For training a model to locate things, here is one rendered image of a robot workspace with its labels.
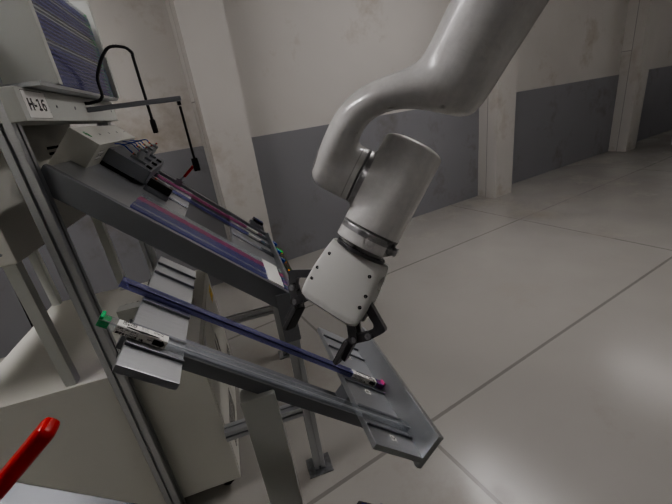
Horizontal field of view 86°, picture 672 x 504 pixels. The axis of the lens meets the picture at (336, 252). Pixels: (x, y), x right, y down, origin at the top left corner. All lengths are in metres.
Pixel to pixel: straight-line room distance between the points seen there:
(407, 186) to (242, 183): 2.39
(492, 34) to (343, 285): 0.33
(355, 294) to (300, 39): 2.95
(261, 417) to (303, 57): 2.94
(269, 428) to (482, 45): 0.65
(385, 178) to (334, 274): 0.15
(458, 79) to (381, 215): 0.18
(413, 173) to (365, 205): 0.07
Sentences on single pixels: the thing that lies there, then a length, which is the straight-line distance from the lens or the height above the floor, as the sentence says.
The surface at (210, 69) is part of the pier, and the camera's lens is 2.79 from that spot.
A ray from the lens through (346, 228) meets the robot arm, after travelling 0.49.
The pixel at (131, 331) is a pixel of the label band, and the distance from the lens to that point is 0.50.
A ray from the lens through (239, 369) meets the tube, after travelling 0.53.
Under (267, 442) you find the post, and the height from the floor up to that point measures 0.71.
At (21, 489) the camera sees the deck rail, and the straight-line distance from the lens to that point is 0.41.
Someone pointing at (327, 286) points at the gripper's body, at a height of 1.02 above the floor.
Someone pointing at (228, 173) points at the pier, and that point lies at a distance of 2.78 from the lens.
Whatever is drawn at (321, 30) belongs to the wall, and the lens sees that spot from 3.44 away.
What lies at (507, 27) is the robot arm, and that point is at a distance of 0.45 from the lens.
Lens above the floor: 1.26
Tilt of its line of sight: 22 degrees down
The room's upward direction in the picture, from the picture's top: 8 degrees counter-clockwise
